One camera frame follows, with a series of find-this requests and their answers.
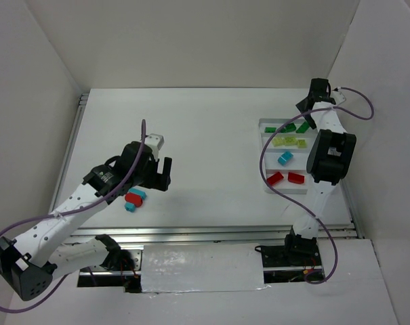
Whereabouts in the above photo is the blue top lego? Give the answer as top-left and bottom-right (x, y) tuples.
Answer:
(128, 188), (147, 200)

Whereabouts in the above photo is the blue bottom lego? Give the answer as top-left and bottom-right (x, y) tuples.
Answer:
(124, 202), (136, 213)

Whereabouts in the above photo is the dark green square lego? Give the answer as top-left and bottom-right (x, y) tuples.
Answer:
(264, 127), (276, 133)

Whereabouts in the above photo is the blue oval lego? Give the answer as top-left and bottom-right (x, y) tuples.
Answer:
(277, 152), (293, 166)

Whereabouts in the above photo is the red rectangular lego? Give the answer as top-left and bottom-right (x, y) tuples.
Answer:
(266, 171), (284, 187)

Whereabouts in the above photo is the dark green curved lego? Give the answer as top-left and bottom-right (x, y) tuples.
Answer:
(285, 123), (297, 133)

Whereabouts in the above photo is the lime square lego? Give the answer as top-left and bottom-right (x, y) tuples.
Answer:
(297, 139), (308, 149)

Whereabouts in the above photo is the lime curved lego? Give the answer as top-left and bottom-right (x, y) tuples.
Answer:
(272, 137), (285, 148)

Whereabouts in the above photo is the red half-round lego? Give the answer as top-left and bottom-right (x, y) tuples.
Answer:
(287, 172), (306, 185)

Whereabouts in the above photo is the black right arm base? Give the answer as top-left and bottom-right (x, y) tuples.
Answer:
(254, 233), (321, 268)

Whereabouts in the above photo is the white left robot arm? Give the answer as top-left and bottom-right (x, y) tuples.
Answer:
(0, 134), (172, 301)

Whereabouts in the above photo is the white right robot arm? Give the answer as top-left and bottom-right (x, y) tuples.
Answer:
(285, 78), (356, 257)

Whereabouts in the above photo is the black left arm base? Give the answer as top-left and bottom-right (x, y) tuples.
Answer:
(77, 234), (143, 293)

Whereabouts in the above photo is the red round lego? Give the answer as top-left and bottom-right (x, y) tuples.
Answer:
(125, 192), (143, 207)

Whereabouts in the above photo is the white compartment tray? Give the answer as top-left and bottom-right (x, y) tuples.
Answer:
(258, 118), (316, 195)

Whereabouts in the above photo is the silver tape sheet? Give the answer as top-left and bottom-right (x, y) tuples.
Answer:
(141, 244), (265, 293)

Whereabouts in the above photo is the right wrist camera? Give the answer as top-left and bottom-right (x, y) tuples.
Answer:
(331, 89), (346, 106)

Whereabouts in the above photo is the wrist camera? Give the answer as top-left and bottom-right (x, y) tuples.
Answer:
(331, 89), (346, 106)
(145, 133), (165, 150)

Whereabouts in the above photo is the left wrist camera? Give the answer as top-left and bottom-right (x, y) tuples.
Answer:
(145, 133), (165, 150)

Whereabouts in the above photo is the aluminium table rail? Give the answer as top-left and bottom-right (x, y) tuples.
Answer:
(65, 225), (365, 243)

